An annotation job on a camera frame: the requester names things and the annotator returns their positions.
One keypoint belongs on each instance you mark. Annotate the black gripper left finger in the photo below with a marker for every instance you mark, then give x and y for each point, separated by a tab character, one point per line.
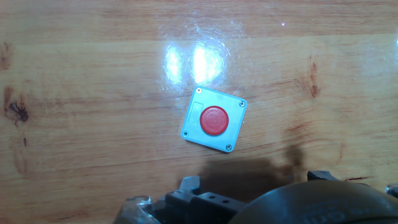
205	203

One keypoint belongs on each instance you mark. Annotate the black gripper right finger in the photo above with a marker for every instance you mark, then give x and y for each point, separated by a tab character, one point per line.
320	175

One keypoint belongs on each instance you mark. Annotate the red round mushroom push button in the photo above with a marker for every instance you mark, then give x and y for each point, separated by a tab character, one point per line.
214	120

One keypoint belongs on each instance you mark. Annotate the blue push-button box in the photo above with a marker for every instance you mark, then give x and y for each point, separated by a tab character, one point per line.
217	141

